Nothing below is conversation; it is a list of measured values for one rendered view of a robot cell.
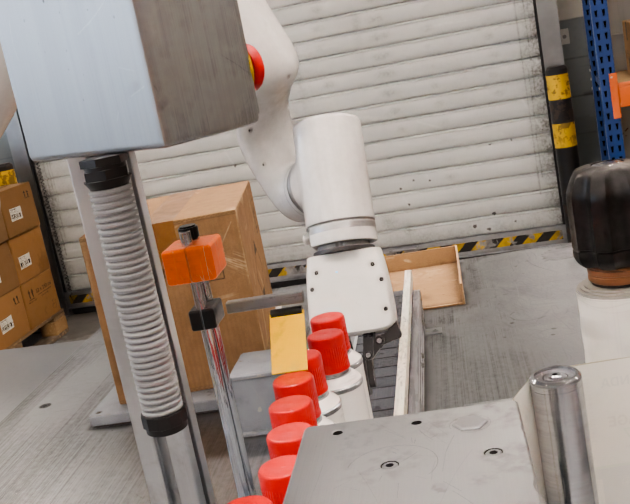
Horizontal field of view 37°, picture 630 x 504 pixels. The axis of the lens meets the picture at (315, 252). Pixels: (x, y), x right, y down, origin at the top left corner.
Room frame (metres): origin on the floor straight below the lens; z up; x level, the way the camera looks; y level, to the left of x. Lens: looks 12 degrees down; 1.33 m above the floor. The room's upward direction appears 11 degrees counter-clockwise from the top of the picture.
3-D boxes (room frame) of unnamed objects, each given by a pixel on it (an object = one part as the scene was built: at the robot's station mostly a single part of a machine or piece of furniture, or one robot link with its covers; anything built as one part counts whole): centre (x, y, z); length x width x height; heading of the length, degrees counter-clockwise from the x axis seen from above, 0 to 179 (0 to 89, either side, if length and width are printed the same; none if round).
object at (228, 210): (1.54, 0.22, 0.99); 0.30 x 0.24 x 0.27; 178
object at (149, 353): (0.67, 0.13, 1.18); 0.04 x 0.04 x 0.21
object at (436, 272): (1.80, -0.14, 0.85); 0.30 x 0.26 x 0.04; 171
